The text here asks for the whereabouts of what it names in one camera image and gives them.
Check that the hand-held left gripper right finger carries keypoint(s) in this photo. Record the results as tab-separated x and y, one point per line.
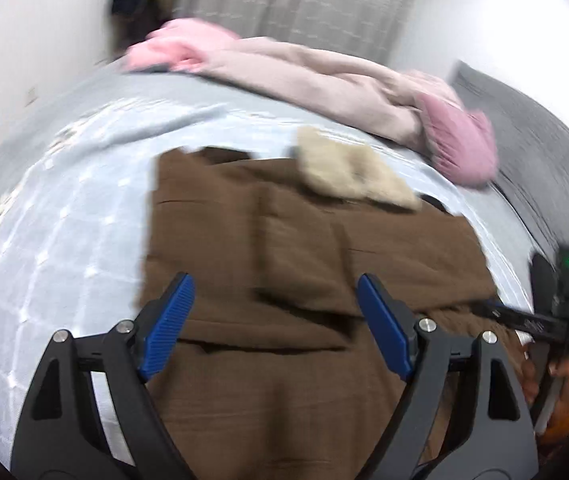
384	325

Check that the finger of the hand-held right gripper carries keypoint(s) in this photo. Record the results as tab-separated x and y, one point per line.
486	310

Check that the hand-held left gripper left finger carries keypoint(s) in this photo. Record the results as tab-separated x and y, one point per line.
167	325

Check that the brown coat with fur collar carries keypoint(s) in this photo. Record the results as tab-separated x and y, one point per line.
274	240

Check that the person's right forearm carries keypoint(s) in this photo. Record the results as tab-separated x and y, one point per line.
566	420

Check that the person's right hand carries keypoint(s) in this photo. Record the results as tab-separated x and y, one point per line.
566	375

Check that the grey checked blanket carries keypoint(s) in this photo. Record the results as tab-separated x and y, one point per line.
74	240

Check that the grey pillow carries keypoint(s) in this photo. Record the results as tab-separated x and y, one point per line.
529	150

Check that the pink pillow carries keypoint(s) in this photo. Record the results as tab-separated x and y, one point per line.
459	140

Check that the bed with grey sheet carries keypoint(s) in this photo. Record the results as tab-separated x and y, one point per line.
129	90

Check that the pink and beige duvet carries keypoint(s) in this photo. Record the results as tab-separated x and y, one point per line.
304	75

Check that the grey patterned curtain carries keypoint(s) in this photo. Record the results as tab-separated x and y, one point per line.
314	5

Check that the white wall socket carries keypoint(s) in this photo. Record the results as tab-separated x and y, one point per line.
30	95

